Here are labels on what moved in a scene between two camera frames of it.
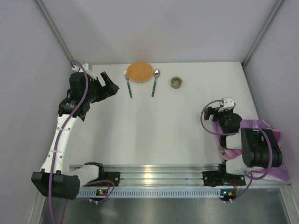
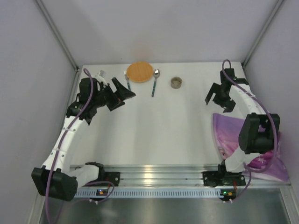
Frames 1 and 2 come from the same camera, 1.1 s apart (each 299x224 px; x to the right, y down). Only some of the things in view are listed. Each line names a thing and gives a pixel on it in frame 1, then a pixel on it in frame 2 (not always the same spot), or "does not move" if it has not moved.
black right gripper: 212,113 to 221,97
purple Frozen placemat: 277,173 does not move
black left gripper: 103,87 to 113,98
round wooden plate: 139,72 does not move
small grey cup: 176,82 does not move
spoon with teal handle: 156,74 does not move
